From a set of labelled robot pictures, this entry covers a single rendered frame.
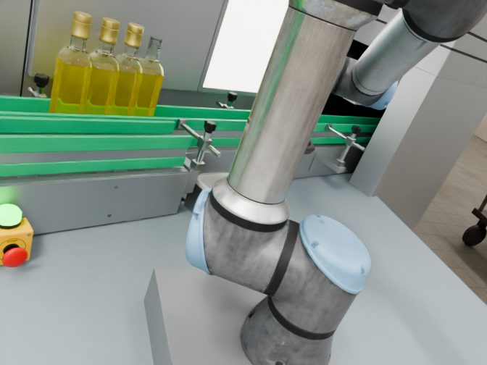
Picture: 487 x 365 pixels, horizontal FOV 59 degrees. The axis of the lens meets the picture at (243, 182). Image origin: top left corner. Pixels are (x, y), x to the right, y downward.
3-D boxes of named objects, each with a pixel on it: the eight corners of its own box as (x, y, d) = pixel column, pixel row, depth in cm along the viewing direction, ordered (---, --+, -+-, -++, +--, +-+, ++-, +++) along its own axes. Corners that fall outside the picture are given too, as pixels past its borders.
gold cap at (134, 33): (135, 43, 97) (139, 23, 95) (143, 48, 94) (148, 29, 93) (120, 40, 94) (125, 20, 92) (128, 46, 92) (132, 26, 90)
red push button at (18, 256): (23, 237, 77) (30, 248, 75) (21, 254, 79) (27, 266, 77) (-2, 240, 74) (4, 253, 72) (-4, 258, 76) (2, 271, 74)
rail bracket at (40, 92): (35, 121, 102) (43, 66, 96) (46, 135, 98) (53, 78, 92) (17, 120, 99) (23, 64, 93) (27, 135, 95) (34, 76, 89)
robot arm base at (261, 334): (343, 375, 71) (370, 334, 66) (267, 397, 63) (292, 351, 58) (296, 305, 82) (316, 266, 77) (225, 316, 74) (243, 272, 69)
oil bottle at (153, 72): (136, 135, 112) (156, 56, 103) (146, 146, 109) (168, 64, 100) (116, 135, 108) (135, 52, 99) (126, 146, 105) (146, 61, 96)
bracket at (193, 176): (175, 173, 116) (181, 150, 113) (194, 193, 110) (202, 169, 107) (163, 174, 113) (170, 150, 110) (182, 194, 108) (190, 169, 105)
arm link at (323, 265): (343, 346, 62) (387, 277, 56) (255, 313, 62) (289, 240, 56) (340, 292, 73) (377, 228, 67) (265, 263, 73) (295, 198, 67)
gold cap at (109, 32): (111, 39, 92) (115, 19, 91) (119, 45, 90) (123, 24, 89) (96, 36, 90) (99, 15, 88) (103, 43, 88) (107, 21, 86)
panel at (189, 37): (284, 96, 161) (321, 3, 146) (289, 100, 159) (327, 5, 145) (25, 71, 98) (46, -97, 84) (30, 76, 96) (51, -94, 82)
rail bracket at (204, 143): (177, 146, 114) (190, 103, 108) (214, 180, 104) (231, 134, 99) (168, 147, 112) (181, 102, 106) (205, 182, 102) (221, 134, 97)
